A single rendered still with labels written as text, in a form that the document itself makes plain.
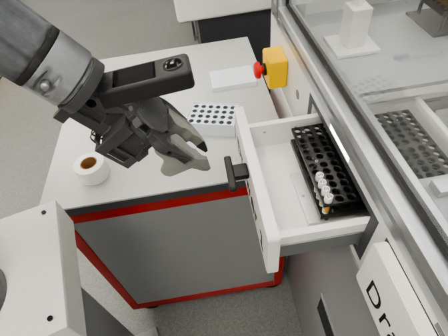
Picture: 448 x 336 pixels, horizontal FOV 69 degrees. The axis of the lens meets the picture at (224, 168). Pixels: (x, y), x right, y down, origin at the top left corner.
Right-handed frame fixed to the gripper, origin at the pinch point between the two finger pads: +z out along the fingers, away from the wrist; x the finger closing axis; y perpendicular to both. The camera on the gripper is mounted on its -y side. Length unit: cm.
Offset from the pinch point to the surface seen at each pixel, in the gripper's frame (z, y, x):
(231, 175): 6.0, 0.1, 1.0
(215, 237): 35.8, 27.7, -11.2
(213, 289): 63, 53, -11
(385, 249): 14.5, -14.7, 18.4
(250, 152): 6.9, -3.9, -1.8
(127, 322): 54, 90, -10
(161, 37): 64, 77, -239
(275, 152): 18.0, -3.7, -9.3
